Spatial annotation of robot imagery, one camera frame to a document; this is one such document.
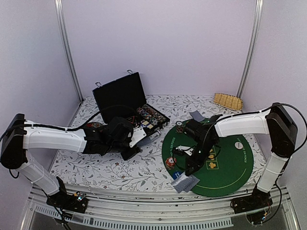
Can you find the aluminium frame post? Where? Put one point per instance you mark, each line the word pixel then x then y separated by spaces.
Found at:
pixel 67 49
pixel 251 47

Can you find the Texas Hold'em card box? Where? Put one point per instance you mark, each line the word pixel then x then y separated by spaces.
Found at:
pixel 146 124

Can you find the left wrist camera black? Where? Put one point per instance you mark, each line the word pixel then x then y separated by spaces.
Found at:
pixel 119 129

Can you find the floral white table cloth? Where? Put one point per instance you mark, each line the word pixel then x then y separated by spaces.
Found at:
pixel 145 171

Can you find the aluminium front rail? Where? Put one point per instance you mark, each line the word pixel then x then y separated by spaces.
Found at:
pixel 130 210

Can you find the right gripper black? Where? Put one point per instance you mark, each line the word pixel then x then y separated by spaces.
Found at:
pixel 194 164

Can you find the right outer chip row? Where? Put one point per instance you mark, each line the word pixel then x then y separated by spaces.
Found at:
pixel 160 118

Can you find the right aluminium frame post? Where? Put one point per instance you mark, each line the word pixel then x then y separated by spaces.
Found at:
pixel 251 47

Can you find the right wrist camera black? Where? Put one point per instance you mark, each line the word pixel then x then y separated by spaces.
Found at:
pixel 195 130

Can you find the green twenty chip stack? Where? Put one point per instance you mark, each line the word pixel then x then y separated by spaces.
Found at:
pixel 179 126

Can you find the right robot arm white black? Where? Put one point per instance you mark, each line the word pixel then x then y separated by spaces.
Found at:
pixel 274 121

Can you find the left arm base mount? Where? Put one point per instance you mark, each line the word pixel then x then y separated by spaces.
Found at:
pixel 76 202

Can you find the dealt playing card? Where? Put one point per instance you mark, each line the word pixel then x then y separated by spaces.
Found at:
pixel 181 182
pixel 196 115
pixel 193 181

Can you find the round red floral coaster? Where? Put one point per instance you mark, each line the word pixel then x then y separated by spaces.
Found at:
pixel 94 124

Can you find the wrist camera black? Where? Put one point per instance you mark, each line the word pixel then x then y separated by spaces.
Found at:
pixel 195 130
pixel 119 129

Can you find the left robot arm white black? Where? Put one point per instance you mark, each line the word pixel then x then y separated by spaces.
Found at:
pixel 24 135

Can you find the white dealer button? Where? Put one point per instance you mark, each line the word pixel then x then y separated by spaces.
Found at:
pixel 239 145

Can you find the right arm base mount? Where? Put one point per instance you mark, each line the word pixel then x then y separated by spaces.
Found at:
pixel 259 202

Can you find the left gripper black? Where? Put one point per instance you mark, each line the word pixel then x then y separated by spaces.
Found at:
pixel 127 155

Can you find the black poker chip case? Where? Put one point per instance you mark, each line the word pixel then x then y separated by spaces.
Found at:
pixel 121 98

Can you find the round green poker mat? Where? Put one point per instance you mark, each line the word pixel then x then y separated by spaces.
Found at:
pixel 226 170

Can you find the blue playing card deck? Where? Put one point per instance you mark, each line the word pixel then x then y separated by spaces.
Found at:
pixel 145 141

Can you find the red poker chip stack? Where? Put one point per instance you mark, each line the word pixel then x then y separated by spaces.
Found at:
pixel 170 163

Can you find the left aluminium frame post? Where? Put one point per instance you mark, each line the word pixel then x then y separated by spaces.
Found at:
pixel 67 49

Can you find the blue small blind button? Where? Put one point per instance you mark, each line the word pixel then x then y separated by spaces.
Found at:
pixel 176 174

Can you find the bamboo mat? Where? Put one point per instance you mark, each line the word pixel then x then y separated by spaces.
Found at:
pixel 228 101

